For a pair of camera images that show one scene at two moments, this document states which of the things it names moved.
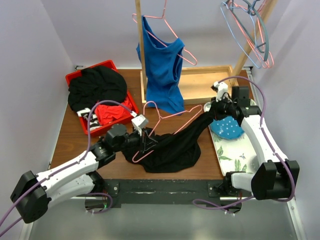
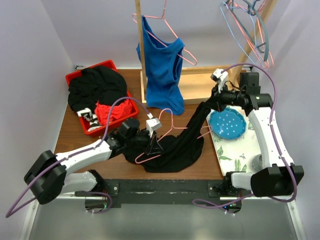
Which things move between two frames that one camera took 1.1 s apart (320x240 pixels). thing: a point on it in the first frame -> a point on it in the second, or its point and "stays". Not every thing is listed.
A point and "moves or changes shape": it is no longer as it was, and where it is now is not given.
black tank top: [164, 153] moves or changes shape
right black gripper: [215, 105] -> [219, 97]
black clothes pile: [95, 84] stays
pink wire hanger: [180, 57] stays
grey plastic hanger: [250, 6] stays
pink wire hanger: [160, 119] -> [173, 127]
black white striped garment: [94, 121] stays
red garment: [104, 114] stays
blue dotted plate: [227, 128] stays
